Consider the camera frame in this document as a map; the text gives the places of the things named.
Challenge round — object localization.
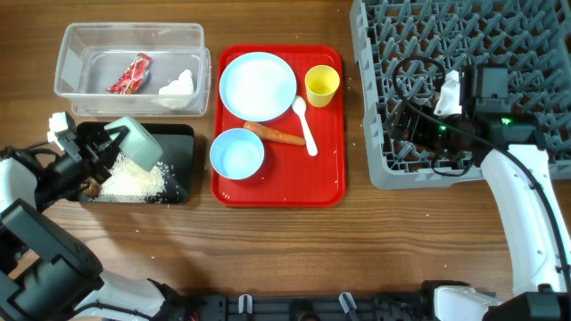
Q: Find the light blue bowl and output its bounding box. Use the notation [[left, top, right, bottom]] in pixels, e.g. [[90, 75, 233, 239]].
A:
[[210, 128, 265, 180]]

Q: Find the clear plastic bin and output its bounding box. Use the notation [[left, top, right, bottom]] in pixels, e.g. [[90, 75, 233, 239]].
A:
[[54, 22, 211, 117]]

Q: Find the yellow plastic cup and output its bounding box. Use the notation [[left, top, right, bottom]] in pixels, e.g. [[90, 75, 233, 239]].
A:
[[304, 65, 341, 108]]

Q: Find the brown food scrap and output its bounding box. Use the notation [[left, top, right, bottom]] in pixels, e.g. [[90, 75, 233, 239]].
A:
[[82, 178, 101, 198]]

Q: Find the light green bowl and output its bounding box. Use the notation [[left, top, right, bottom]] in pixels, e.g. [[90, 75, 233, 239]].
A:
[[103, 116, 163, 172]]

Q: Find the orange carrot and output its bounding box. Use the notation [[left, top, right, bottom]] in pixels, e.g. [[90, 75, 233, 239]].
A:
[[244, 121, 306, 146]]

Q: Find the black waste tray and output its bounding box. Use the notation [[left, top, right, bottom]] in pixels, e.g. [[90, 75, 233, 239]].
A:
[[62, 120, 196, 206]]

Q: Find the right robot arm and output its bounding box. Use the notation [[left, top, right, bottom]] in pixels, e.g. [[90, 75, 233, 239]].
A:
[[385, 63, 570, 320]]

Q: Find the white tissue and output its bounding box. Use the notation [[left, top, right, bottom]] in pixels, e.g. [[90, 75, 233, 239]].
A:
[[153, 70, 194, 109]]

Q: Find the red snack wrapper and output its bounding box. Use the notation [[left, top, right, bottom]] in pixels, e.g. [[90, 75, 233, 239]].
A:
[[107, 53, 153, 95]]

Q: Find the white plastic spoon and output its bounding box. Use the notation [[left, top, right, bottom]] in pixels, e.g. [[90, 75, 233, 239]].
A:
[[292, 95, 319, 157]]

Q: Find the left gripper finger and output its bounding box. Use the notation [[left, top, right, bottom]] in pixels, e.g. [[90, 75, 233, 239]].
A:
[[104, 152, 134, 185], [91, 126, 129, 152]]

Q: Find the red serving tray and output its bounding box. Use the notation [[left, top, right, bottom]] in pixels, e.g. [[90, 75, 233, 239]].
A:
[[211, 44, 346, 207]]

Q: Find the light blue plate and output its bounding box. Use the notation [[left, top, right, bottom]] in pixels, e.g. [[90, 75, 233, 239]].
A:
[[219, 52, 297, 122]]

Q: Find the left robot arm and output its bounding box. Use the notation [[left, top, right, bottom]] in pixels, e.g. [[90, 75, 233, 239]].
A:
[[1, 112, 195, 320]]

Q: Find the white rice pile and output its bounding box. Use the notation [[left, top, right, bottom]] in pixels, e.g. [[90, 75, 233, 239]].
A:
[[88, 152, 183, 203]]

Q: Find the grey dishwasher rack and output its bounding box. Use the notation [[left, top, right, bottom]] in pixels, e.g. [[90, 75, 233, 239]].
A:
[[350, 0, 570, 190]]

